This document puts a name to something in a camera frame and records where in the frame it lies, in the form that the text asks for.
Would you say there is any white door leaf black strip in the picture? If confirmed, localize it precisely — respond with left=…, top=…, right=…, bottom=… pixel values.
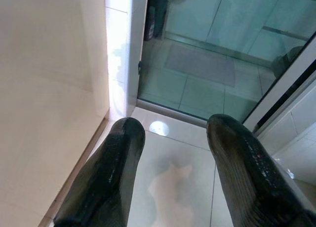
left=242, top=36, right=316, bottom=139

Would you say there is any glass door pane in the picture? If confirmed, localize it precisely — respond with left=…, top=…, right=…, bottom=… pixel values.
left=137, top=0, right=316, bottom=121

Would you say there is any grey floor mat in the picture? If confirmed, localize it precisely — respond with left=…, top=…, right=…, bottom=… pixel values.
left=164, top=43, right=237, bottom=87

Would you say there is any white door frame post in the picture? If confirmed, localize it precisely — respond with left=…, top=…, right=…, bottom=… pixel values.
left=124, top=0, right=149, bottom=114

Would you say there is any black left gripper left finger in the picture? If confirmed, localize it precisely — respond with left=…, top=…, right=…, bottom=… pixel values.
left=53, top=116, right=146, bottom=227

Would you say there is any silver threshold rail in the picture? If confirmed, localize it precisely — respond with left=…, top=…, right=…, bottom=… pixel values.
left=132, top=99, right=211, bottom=128

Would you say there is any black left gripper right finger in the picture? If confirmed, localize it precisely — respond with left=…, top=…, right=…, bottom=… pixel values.
left=206, top=113, right=316, bottom=227

